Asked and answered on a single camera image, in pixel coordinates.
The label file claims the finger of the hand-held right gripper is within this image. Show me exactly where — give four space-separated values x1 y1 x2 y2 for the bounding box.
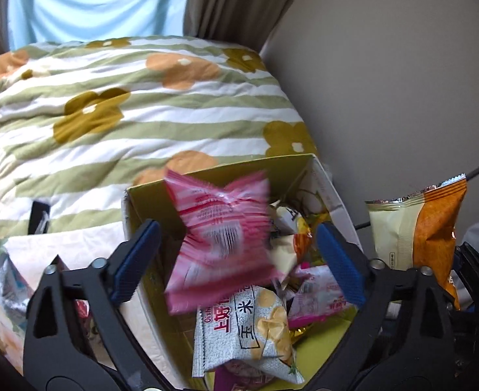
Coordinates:
451 243 475 307

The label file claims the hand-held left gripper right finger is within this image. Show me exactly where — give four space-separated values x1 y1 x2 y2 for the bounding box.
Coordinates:
315 222 456 391

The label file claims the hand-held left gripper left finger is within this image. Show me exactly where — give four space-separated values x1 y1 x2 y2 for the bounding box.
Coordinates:
22 219 163 391

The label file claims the white and pink snack packet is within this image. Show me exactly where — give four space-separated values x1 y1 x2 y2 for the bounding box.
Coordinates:
286 264 356 327

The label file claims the gold chocolate snack packet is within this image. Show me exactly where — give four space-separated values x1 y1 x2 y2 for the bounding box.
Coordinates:
292 211 332 266

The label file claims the orange and cream snack packet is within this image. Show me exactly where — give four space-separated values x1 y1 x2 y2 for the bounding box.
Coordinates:
364 174 469 311

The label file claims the yellow-green cardboard box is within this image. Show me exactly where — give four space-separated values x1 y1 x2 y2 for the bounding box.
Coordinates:
121 153 365 391

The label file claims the pink striped snack packet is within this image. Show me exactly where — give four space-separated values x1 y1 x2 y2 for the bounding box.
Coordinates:
164 168 290 315

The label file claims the white corn chip packet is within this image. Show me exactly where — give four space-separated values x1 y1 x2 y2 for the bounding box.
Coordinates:
191 284 306 385

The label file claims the purple snack packet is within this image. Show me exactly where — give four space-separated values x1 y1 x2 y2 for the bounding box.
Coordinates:
214 363 282 391

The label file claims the small black object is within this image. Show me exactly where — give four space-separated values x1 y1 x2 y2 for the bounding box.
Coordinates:
28 199 53 236

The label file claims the silver snack packet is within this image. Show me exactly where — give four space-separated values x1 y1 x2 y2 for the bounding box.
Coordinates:
0 248 35 323

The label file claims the floral striped blanket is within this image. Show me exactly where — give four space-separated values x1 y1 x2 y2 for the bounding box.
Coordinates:
0 35 322 253

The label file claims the light blue sheer curtain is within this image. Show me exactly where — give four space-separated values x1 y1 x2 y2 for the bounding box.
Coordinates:
7 0 201 53

